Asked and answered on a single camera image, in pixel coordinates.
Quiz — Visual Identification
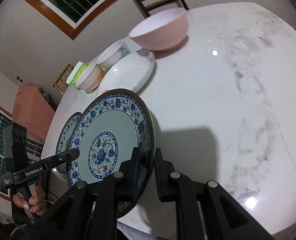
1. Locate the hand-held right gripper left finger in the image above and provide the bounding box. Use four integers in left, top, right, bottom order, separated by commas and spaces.
33, 147, 141, 240

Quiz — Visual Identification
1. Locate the green tissue box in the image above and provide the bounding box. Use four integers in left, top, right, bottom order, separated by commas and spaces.
66, 61, 89, 85

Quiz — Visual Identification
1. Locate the bamboo chair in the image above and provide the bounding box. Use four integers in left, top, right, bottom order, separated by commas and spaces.
53, 64, 73, 95

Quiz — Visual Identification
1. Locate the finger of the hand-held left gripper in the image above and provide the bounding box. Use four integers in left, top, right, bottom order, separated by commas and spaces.
41, 148, 80, 168

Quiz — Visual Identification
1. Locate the white ribbed bowl blue print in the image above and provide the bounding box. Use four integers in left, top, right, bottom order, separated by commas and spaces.
96, 40, 131, 70

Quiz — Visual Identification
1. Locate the dark cloth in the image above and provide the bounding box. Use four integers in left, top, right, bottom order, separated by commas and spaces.
41, 92, 58, 112

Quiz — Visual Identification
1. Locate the blue floral plate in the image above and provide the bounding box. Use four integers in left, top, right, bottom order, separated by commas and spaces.
55, 112, 82, 173
66, 89, 155, 218

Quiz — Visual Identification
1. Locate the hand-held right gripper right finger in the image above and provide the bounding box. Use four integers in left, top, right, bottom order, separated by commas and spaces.
154, 147, 276, 240

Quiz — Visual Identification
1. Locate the pink bowl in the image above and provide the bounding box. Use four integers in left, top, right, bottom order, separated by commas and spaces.
128, 7, 189, 52

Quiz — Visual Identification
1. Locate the white plate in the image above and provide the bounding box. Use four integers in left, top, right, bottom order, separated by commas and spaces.
100, 50, 157, 94

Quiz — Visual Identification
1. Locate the person's left hand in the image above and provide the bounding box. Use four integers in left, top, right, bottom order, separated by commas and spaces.
12, 183, 48, 216

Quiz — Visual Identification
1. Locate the person's left forearm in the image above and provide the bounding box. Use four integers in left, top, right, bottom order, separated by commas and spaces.
10, 201, 51, 240

